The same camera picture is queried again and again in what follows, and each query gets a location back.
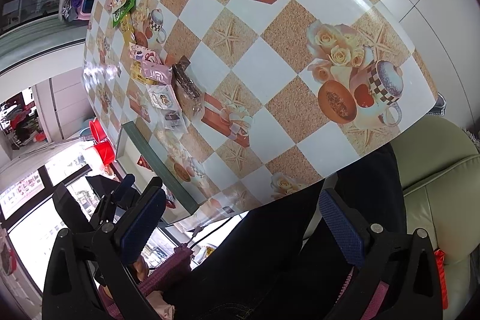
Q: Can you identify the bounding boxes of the red snack packet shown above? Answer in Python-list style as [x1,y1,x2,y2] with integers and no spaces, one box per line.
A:
[137,156,154,171]

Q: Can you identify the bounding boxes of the pink crispy cranberry packet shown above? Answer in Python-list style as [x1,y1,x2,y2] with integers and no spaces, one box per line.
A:
[147,85,182,113]

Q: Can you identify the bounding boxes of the pink floral snack packet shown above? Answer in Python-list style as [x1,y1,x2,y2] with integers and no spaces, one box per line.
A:
[128,43,162,64]

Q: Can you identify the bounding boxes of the green-rimmed white tray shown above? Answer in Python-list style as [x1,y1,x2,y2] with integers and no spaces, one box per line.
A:
[116,122,199,223]

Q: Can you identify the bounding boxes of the plain pink snack packet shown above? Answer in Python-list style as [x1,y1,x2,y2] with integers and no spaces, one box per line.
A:
[141,60,173,85]

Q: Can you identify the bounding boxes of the green snack packet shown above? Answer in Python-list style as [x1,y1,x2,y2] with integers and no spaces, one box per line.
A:
[112,0,136,27]

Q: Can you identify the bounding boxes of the green leather sofa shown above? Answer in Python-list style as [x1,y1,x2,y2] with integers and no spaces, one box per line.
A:
[391,115,479,319]

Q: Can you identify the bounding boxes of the clear packet with dark cake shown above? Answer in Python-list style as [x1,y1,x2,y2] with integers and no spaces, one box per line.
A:
[160,110,187,134]

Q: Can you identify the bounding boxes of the clear packet with brown cookies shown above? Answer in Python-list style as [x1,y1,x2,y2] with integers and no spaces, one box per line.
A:
[172,56,204,117]

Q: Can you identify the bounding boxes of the yellow biscuit packet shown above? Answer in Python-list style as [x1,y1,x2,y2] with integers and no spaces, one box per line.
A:
[130,61,157,85]

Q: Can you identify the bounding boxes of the red plastic stool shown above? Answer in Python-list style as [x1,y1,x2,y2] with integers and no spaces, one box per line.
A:
[89,118,115,166]

